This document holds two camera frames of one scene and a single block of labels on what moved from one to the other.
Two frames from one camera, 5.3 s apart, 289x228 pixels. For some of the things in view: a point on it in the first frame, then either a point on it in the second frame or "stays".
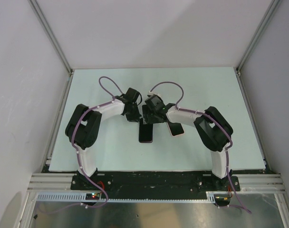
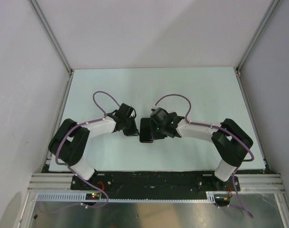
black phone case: (145, 132) stays
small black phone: (145, 132) stays
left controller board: (92, 196) stays
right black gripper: (147, 110) to (155, 136)
